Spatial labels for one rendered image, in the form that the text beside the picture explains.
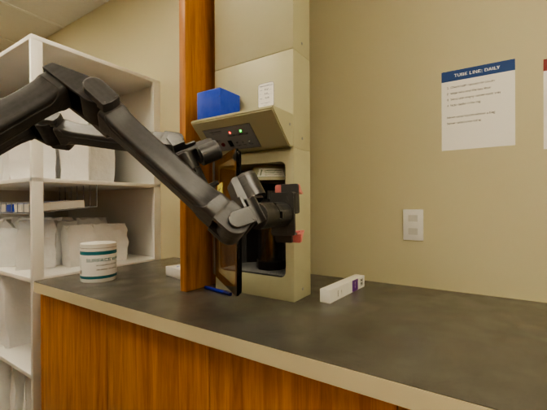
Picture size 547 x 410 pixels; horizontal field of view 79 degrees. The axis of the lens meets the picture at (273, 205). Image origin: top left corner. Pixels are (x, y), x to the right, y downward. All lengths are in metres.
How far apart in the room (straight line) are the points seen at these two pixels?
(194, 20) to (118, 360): 1.16
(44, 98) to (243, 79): 0.62
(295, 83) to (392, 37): 0.53
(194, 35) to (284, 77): 0.40
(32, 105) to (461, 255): 1.26
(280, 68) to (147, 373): 0.99
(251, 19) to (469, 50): 0.74
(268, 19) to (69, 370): 1.40
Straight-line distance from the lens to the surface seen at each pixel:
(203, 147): 0.96
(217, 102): 1.09
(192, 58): 1.30
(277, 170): 1.10
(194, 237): 1.20
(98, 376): 1.37
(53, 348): 1.62
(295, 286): 1.04
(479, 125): 1.33
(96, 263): 1.45
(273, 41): 1.16
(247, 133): 1.04
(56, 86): 0.80
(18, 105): 0.79
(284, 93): 1.08
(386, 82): 1.43
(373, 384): 0.68
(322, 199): 1.44
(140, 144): 0.72
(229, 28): 1.30
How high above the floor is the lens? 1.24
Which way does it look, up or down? level
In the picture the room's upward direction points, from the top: straight up
